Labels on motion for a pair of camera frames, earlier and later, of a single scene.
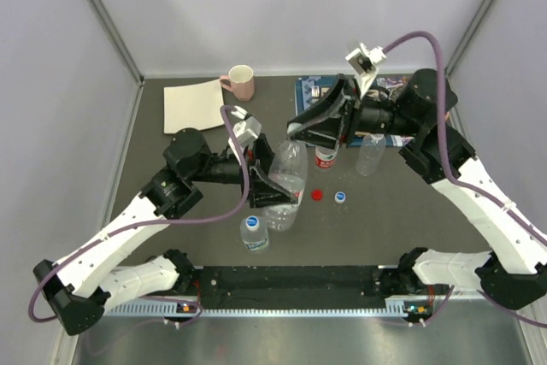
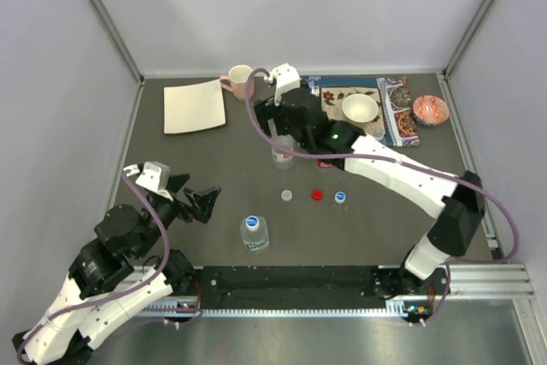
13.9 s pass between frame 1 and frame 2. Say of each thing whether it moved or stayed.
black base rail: stayed
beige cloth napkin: stayed
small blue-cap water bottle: stayed
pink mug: stayed
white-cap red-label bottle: moved
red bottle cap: stayed
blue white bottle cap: stayed
